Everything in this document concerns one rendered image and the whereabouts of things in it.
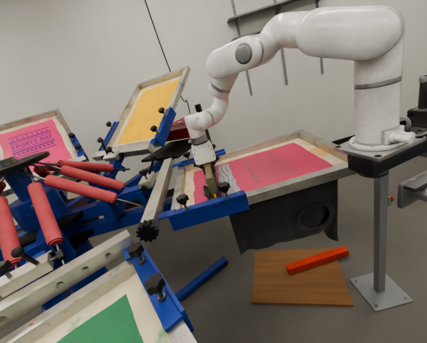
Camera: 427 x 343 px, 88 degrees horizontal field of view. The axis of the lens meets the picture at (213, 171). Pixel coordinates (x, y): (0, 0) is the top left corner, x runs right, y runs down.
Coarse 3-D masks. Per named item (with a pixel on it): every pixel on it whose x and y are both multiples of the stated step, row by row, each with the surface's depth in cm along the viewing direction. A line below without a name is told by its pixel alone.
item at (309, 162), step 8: (296, 160) 106; (304, 160) 103; (312, 160) 101; (320, 160) 99; (304, 168) 96; (312, 168) 94; (320, 168) 92; (240, 176) 106; (248, 176) 104; (280, 176) 96; (288, 176) 94; (296, 176) 92; (240, 184) 99; (248, 184) 97; (256, 184) 95; (264, 184) 93; (200, 192) 103; (200, 200) 96
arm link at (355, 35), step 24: (288, 24) 56; (312, 24) 47; (336, 24) 45; (360, 24) 42; (384, 24) 41; (264, 48) 60; (312, 48) 49; (336, 48) 47; (360, 48) 44; (384, 48) 42
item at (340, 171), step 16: (256, 144) 132; (272, 144) 132; (320, 144) 108; (336, 144) 101; (176, 176) 121; (304, 176) 83; (320, 176) 81; (336, 176) 82; (176, 192) 102; (256, 192) 82; (272, 192) 82; (288, 192) 82; (176, 208) 88
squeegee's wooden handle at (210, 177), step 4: (204, 164) 105; (208, 164) 103; (204, 168) 102; (208, 168) 99; (208, 172) 94; (212, 172) 106; (208, 176) 90; (212, 176) 91; (208, 180) 89; (212, 180) 89; (208, 184) 90; (212, 184) 90; (208, 188) 90; (212, 188) 90; (216, 188) 91; (212, 192) 91; (216, 192) 91
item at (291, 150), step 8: (288, 144) 127; (296, 144) 123; (264, 152) 126; (280, 152) 119; (288, 152) 116; (296, 152) 113; (304, 152) 111; (240, 160) 126; (216, 168) 125; (232, 168) 118; (240, 168) 115; (200, 176) 120; (200, 184) 111
